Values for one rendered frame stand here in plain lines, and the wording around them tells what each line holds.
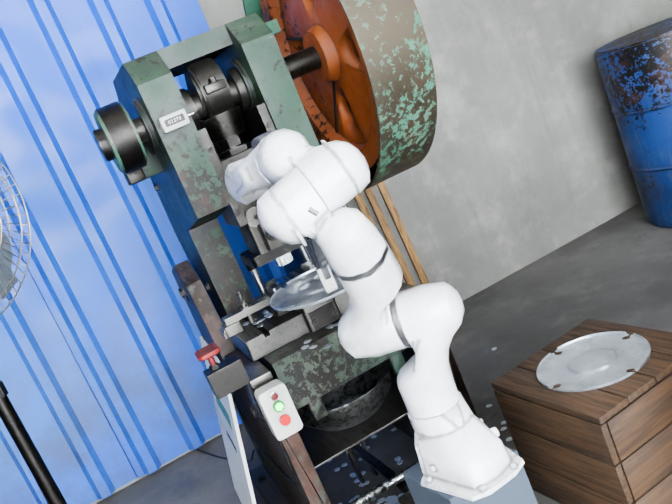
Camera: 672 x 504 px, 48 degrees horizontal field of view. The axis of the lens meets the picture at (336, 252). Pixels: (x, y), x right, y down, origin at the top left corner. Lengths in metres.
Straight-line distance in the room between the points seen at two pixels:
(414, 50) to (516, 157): 2.05
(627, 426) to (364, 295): 0.79
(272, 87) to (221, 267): 0.60
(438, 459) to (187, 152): 1.01
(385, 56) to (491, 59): 2.02
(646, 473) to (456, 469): 0.59
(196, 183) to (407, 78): 0.61
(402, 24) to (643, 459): 1.18
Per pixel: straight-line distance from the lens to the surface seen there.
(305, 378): 2.05
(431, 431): 1.54
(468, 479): 1.53
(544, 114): 4.03
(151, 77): 2.04
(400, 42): 1.93
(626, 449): 1.92
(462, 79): 3.80
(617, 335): 2.17
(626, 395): 1.89
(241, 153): 2.10
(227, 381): 1.97
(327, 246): 1.31
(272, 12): 2.51
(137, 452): 3.43
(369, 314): 1.41
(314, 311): 2.08
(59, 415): 3.35
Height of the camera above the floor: 1.28
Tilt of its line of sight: 13 degrees down
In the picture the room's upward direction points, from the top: 23 degrees counter-clockwise
